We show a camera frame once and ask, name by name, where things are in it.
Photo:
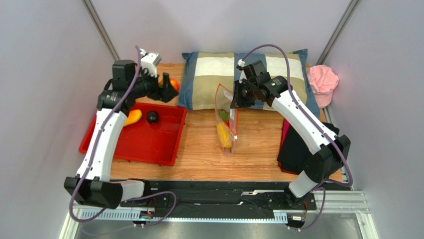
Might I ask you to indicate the dark purple toy fruit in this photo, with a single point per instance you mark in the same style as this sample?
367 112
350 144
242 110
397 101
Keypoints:
152 117

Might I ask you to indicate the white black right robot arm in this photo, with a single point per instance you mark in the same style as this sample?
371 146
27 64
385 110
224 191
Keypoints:
328 150

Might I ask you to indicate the orange toy persimmon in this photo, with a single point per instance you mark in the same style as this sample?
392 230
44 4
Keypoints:
173 82

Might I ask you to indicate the blue beige checked pillow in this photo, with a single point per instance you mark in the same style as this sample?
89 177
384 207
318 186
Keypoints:
203 72

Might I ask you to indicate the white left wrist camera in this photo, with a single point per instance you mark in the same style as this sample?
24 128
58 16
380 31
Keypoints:
149 63

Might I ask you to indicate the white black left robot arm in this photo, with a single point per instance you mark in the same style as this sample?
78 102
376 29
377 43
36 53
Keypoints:
92 186

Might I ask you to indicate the clear orange zip top bag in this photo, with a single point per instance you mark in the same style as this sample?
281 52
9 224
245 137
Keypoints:
222 100

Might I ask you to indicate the orange yellow toy mango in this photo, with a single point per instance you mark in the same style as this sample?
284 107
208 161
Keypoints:
133 117

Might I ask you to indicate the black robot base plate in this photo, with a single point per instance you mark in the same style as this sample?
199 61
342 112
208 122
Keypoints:
229 199

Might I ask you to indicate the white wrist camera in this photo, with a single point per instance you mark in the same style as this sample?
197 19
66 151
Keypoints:
242 66
149 63

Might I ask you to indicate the red plastic tray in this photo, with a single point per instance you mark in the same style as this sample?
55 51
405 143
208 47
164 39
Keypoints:
152 143

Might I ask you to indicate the orange toy carrot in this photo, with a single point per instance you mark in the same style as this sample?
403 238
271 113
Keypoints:
224 115

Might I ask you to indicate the magenta folded cloth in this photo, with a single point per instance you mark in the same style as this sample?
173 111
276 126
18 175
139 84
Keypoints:
285 129

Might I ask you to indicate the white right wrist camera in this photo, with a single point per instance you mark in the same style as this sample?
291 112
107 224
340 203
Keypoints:
242 66

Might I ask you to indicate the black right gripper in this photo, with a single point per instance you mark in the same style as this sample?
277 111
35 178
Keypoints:
239 94

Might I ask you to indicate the pink cap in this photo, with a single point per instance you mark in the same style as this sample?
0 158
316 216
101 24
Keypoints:
323 82

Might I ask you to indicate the grey slotted cable duct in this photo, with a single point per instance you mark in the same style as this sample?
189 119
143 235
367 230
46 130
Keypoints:
137 216

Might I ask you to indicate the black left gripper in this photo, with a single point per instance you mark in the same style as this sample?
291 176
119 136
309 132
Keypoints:
165 94

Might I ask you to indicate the black folded cloth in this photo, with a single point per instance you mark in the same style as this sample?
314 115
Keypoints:
296 156

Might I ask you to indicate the yellow toy lemon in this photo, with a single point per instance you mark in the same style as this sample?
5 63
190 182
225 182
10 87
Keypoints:
223 135

